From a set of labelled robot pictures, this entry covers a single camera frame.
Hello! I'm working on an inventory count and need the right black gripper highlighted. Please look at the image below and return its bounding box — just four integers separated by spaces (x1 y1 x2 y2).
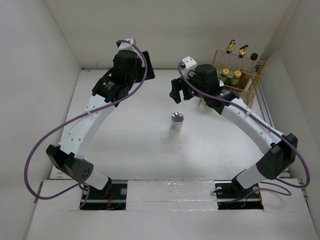
169 69 208 104

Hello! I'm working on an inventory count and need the silver lid jar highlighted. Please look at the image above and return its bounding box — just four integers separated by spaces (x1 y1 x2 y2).
218 80 224 88
170 111 184 132

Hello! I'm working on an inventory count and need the chili sauce bottle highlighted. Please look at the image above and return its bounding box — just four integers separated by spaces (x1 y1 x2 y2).
229 70 242 87
218 68 230 83

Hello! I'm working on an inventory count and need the clear gold spout bottle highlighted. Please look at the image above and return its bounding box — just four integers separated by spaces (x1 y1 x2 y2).
225 39 235 54

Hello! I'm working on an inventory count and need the square bottle dark residue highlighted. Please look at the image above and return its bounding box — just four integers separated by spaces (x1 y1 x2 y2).
235 44 249 71

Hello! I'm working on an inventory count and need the dark soy sauce bottle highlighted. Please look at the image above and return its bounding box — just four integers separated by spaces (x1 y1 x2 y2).
241 52 259 74

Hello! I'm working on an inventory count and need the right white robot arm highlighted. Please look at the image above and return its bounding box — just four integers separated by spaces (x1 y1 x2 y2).
169 61 298 197

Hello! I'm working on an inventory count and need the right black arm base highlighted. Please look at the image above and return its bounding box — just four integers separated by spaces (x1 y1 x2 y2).
211 180 264 210

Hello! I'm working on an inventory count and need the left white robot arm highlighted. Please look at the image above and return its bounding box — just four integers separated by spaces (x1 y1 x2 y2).
46 50 155 199

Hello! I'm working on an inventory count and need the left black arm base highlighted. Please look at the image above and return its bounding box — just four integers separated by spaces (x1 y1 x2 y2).
79 180 128 211

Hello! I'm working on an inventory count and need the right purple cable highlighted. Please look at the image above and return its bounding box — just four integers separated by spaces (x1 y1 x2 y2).
177 61 311 203

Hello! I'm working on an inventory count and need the purple cable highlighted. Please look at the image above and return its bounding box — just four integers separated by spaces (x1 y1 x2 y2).
177 61 311 203
23 39 148 207

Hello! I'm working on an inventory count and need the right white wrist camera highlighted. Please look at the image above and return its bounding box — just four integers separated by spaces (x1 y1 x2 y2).
179 56 197 79

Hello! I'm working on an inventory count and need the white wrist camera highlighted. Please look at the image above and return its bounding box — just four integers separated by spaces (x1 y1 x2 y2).
179 56 197 79
116 36 136 52

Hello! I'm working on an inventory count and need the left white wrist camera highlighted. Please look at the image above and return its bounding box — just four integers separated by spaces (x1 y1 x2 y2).
116 36 136 52

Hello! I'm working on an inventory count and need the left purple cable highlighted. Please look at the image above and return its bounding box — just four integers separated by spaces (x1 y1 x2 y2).
23 39 148 207

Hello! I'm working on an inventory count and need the yellow wire rack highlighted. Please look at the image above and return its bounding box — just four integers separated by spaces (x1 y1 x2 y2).
212 50 265 108

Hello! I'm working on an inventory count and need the metal mounting rail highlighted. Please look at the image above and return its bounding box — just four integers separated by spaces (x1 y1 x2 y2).
113 179 236 203

